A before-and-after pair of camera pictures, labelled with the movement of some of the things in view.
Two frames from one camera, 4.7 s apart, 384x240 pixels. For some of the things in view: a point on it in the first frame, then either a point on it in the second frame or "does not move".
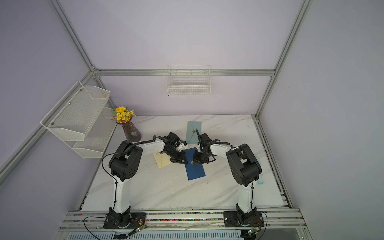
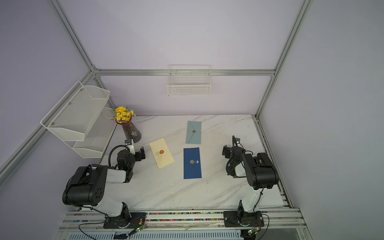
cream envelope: (162, 159) does not move
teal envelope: (191, 135) does not move
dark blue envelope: (193, 171) does not move
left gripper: (181, 157) to (137, 154)
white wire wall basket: (186, 80) does not move
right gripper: (197, 159) to (227, 152)
